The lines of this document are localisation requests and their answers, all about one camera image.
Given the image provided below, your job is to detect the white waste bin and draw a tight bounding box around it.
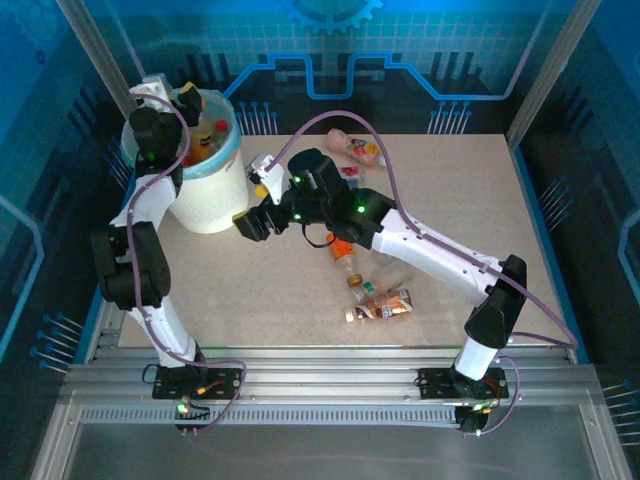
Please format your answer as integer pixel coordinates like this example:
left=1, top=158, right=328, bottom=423
left=167, top=134, right=251, bottom=235

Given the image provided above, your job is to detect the brown coffee drink bottle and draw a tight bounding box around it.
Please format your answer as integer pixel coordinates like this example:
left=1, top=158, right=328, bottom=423
left=343, top=287, right=414, bottom=324

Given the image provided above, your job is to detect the crushed clear bottle blue label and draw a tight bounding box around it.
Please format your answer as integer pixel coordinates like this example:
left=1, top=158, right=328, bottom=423
left=337, top=164, right=366, bottom=189

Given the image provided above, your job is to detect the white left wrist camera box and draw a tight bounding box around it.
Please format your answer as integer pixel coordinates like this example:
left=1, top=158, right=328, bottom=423
left=130, top=73, right=174, bottom=114

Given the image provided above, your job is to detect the grey slotted cable duct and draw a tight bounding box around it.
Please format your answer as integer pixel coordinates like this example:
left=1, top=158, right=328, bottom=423
left=79, top=403, right=464, bottom=429

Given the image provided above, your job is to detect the clear bottle green cap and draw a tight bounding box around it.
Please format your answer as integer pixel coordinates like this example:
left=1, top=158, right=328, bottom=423
left=360, top=257, right=419, bottom=297

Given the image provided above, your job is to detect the aluminium mounting rail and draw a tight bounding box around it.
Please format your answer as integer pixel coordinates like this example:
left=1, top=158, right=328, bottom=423
left=64, top=344, right=596, bottom=407

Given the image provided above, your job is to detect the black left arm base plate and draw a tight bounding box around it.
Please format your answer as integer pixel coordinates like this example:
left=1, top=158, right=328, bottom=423
left=152, top=367, right=245, bottom=401

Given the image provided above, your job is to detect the aluminium left frame post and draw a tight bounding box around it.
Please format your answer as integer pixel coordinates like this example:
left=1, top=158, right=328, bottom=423
left=54, top=0, right=154, bottom=119

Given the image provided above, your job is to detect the grey metal front tray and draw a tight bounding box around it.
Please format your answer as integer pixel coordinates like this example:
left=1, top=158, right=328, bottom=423
left=29, top=399, right=631, bottom=480

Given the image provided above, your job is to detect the aluminium right frame post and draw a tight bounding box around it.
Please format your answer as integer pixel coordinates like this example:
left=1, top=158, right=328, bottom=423
left=505, top=0, right=609, bottom=149

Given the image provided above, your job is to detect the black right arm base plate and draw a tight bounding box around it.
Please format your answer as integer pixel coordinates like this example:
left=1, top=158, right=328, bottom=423
left=417, top=367, right=509, bottom=401

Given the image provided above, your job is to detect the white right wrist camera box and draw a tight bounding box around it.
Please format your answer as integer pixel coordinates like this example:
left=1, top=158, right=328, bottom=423
left=243, top=152, right=287, bottom=206

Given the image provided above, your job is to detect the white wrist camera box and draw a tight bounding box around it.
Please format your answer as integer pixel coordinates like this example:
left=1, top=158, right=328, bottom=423
left=130, top=73, right=174, bottom=114
left=243, top=152, right=287, bottom=206

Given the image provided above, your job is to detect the pink peach drink bottle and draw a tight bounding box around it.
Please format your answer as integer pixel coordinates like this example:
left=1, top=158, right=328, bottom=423
left=326, top=128, right=389, bottom=169

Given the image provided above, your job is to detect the black right wrist loop cable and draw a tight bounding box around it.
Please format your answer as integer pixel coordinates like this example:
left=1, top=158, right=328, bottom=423
left=301, top=222, right=337, bottom=250

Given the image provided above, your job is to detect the orange label bottle brown cap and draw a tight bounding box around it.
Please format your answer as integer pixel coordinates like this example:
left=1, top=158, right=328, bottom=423
left=327, top=233, right=365, bottom=289

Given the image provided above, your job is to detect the aluminium frame post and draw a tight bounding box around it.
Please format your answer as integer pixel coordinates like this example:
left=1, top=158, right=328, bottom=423
left=54, top=0, right=154, bottom=119
left=505, top=0, right=609, bottom=149

